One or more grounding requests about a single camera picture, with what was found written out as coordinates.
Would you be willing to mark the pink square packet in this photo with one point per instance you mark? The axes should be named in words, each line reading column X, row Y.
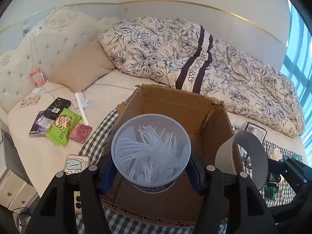
column 80, row 133

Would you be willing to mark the grey tape roll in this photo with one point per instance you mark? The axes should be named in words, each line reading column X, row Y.
column 228, row 158

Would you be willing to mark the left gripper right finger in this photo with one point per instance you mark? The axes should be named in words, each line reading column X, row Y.
column 248, row 212

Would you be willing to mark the dark booklet packet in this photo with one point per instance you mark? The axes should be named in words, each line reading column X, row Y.
column 40, row 125

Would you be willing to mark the floral patterned duvet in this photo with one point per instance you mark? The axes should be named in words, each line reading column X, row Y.
column 182, row 55

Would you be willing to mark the clear cotton swab tub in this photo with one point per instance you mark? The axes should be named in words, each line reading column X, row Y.
column 151, row 151

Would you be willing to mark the checkered green white cloth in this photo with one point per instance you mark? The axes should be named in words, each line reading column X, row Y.
column 118, row 223

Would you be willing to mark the green wet wipes pack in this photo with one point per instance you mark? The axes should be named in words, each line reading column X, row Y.
column 60, row 130

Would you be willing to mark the black framed tissue pack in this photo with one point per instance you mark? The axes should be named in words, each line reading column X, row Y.
column 255, row 129

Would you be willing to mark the black small box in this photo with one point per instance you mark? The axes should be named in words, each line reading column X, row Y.
column 55, row 109

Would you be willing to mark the white tufted headboard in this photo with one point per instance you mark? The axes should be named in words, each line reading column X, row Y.
column 48, row 42

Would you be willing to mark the floral phone case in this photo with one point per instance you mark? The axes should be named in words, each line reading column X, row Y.
column 29, row 101

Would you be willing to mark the white bedside drawer unit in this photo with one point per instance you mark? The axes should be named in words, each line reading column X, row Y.
column 15, row 194

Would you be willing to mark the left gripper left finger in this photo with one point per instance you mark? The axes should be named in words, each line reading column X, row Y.
column 55, row 212

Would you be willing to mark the beige pillow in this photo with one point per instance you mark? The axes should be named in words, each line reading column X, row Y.
column 83, row 67

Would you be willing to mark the beige fluffy ball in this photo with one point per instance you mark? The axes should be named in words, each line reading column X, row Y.
column 274, row 154

